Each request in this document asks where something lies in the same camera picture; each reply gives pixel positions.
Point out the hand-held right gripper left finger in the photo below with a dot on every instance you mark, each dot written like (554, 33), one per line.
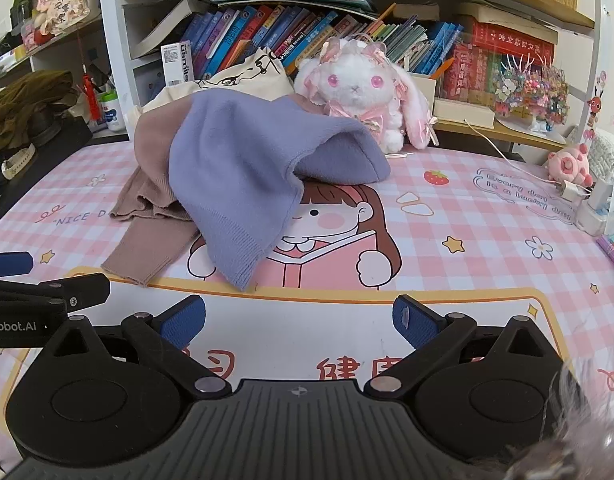
(184, 321)

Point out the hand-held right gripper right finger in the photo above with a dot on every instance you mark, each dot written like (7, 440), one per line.
(416, 322)

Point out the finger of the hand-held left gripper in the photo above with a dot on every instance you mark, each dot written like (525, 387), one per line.
(62, 290)
(9, 263)

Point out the purple and mauve knit sweater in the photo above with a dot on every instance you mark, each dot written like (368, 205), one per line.
(227, 170)

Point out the white wristwatch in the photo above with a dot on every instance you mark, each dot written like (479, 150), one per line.
(17, 162)

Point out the pink checked cartoon desk mat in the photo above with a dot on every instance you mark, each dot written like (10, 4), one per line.
(462, 220)

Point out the olive green cloth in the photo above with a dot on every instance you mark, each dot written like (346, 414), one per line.
(27, 105)

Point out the white bottle with green cap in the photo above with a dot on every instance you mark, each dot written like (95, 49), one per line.
(111, 115)

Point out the red tassel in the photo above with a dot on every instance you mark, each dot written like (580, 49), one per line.
(92, 97)

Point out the fluffy grey sleeve cuff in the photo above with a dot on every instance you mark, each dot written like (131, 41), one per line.
(582, 435)

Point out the white power strip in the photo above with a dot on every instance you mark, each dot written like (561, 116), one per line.
(594, 220)

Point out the white side shelf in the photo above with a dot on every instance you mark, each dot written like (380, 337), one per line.
(42, 55)

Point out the long white box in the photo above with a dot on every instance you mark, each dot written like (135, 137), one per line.
(462, 112)

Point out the pink pig plush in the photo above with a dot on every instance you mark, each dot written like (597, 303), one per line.
(569, 165)

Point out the clear plastic box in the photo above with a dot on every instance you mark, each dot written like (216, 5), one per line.
(604, 187)

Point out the white pen box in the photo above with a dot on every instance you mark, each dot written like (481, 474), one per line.
(422, 90)

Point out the white and pink bunny plush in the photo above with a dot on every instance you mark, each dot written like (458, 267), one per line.
(359, 87)

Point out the cream canvas tote bag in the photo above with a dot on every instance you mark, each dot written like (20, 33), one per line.
(247, 77)

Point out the white and wooden bookshelf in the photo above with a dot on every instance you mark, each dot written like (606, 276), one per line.
(114, 35)

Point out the white product box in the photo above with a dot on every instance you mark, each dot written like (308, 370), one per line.
(177, 65)

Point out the white textured blanket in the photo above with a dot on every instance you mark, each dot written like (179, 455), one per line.
(609, 152)

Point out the colourful bead ornament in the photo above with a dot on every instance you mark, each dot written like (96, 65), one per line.
(532, 90)

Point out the thick white book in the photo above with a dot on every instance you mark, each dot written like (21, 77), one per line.
(167, 27)

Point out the red book set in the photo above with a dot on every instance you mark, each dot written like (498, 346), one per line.
(497, 45)

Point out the row of colourful books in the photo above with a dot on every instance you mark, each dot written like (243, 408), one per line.
(287, 30)

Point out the small beige book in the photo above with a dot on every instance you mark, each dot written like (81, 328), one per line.
(417, 11)

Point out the thick beige book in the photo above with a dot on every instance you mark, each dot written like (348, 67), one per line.
(507, 20)

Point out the stack of thin booklets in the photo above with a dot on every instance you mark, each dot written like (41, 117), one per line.
(297, 2)

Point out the cartoon wall sticker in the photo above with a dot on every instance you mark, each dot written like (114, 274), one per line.
(596, 107)

